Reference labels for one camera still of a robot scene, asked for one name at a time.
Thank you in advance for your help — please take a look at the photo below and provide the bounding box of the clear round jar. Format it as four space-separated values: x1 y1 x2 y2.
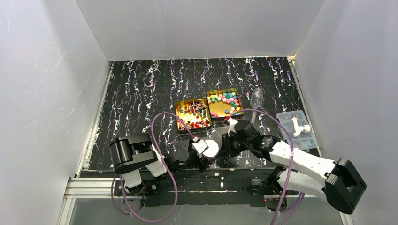
203 156 216 164

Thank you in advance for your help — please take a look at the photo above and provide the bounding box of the round white jar lid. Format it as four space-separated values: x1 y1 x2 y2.
202 139 219 158

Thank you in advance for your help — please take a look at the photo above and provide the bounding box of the tin of star candies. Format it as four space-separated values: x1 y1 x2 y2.
207 88 243 123

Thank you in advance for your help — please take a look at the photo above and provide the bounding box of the clear plastic scoop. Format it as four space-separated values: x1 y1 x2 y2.
250 88 264 124

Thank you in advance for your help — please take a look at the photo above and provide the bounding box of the tin of lollipops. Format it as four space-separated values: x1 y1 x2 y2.
175 98 212 134

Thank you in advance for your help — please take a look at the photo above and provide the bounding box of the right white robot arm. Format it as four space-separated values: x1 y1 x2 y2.
222 118 367 215

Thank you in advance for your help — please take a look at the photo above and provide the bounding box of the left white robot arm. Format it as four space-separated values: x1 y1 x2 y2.
109 134 218 193

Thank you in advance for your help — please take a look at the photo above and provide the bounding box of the clear plastic organizer box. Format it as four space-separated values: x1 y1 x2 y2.
276 110 318 151

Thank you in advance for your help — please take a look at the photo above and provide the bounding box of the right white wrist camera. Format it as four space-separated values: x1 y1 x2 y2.
227 117 238 137

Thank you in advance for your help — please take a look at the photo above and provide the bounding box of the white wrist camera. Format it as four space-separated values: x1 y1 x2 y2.
227 117 238 137
191 136 209 157

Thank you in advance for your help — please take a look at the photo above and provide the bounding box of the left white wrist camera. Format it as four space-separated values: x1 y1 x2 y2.
191 136 209 157

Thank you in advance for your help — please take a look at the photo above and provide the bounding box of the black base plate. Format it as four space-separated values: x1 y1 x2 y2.
113 169 299 207

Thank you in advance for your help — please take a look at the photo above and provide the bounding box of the aluminium frame rail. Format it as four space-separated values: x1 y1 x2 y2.
66 173 326 199

